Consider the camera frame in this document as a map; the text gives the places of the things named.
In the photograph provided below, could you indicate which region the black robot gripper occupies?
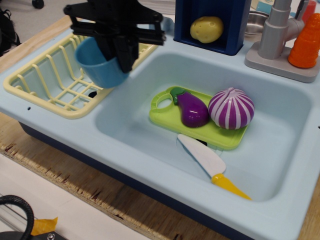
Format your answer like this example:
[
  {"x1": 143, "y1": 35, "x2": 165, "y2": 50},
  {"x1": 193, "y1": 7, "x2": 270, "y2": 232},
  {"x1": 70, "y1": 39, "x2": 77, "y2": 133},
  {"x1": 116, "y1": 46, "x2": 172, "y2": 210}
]
[{"x1": 63, "y1": 0, "x2": 166, "y2": 73}]

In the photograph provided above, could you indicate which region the blue plastic cup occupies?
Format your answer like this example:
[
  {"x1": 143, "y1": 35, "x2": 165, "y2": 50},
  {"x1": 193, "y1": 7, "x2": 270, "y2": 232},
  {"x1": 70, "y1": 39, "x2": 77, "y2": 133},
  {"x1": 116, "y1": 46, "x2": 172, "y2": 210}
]
[{"x1": 74, "y1": 37, "x2": 129, "y2": 89}]

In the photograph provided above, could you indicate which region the yellow plastic drying rack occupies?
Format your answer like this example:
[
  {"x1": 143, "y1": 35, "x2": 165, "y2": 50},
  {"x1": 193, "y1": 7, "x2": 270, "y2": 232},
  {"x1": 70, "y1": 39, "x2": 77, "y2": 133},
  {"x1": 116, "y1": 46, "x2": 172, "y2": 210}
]
[{"x1": 2, "y1": 32, "x2": 159, "y2": 120}]

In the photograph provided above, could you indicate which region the light blue toy sink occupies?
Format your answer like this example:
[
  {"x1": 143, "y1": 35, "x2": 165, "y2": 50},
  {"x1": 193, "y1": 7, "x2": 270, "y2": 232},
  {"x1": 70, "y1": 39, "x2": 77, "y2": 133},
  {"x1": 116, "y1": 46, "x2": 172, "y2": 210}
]
[{"x1": 0, "y1": 17, "x2": 320, "y2": 240}]

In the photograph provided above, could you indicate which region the light blue plate holder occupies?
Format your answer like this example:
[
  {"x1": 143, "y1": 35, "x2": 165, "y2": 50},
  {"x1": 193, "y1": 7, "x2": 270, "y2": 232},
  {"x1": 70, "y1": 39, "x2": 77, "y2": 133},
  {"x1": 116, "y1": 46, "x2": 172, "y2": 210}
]
[{"x1": 160, "y1": 16, "x2": 175, "y2": 37}]

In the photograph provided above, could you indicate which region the green plastic cutting board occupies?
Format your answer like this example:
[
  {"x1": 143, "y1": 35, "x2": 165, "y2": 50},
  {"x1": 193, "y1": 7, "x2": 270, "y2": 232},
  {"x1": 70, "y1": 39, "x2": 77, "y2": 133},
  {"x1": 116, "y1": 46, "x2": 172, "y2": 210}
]
[{"x1": 149, "y1": 86, "x2": 247, "y2": 150}]

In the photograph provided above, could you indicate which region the yellow toy potato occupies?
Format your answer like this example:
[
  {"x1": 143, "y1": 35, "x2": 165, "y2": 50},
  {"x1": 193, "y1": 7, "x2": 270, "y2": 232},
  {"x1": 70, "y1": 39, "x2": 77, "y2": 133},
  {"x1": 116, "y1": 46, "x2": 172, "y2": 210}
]
[{"x1": 190, "y1": 16, "x2": 224, "y2": 44}]

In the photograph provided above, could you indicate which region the purple toy eggplant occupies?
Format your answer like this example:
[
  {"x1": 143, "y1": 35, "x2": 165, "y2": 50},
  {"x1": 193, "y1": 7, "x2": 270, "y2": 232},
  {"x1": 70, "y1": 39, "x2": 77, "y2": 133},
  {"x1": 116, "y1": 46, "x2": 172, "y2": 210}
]
[{"x1": 170, "y1": 87, "x2": 210, "y2": 128}]

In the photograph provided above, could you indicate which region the black bag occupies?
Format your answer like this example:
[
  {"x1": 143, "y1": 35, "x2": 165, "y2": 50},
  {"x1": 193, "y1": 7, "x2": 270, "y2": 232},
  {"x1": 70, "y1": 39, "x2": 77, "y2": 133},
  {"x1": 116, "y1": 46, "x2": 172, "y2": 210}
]
[{"x1": 0, "y1": 9, "x2": 21, "y2": 57}]

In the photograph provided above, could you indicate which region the dark blue plastic box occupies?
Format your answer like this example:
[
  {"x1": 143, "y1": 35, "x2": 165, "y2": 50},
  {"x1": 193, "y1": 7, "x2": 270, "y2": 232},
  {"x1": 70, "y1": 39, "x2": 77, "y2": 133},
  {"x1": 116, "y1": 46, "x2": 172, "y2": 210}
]
[{"x1": 174, "y1": 0, "x2": 251, "y2": 56}]

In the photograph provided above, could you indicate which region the purple striped toy onion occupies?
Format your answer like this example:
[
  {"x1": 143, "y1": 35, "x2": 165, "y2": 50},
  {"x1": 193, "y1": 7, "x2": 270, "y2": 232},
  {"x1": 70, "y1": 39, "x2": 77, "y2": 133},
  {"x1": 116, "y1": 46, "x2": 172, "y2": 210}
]
[{"x1": 208, "y1": 87, "x2": 255, "y2": 130}]

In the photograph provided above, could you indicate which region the metal bowl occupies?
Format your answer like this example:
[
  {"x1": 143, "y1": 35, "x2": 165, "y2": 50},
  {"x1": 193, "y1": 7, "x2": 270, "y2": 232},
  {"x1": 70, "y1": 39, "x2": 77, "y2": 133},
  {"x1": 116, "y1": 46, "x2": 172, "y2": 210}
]
[{"x1": 245, "y1": 11, "x2": 269, "y2": 36}]

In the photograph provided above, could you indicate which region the grey toy faucet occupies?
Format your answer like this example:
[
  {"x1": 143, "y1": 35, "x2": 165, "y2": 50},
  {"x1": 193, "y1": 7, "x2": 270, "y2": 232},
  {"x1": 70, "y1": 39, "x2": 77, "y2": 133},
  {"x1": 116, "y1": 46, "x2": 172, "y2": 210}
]
[{"x1": 244, "y1": 0, "x2": 320, "y2": 83}]

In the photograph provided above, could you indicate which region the orange toy carrot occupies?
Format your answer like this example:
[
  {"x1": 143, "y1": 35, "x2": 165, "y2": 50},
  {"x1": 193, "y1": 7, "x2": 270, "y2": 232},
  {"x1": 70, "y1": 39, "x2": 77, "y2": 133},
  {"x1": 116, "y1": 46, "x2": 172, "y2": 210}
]
[{"x1": 288, "y1": 13, "x2": 320, "y2": 69}]

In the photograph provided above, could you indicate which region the yellow tape piece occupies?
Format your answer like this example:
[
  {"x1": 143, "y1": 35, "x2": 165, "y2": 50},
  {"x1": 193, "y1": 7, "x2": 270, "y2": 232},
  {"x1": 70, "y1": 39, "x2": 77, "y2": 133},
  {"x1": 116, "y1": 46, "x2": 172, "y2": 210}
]
[{"x1": 30, "y1": 217, "x2": 58, "y2": 236}]

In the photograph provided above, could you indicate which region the white toy knife yellow handle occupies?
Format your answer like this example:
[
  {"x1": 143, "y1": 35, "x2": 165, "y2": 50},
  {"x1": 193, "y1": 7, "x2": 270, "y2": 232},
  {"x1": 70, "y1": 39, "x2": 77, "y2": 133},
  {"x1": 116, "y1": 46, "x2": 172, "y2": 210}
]
[{"x1": 177, "y1": 134, "x2": 251, "y2": 200}]

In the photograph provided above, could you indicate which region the black cable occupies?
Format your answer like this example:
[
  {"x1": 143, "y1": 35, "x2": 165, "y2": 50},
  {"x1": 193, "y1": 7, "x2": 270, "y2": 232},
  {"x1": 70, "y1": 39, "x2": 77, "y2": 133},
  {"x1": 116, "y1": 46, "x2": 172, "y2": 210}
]
[{"x1": 0, "y1": 195, "x2": 35, "y2": 240}]

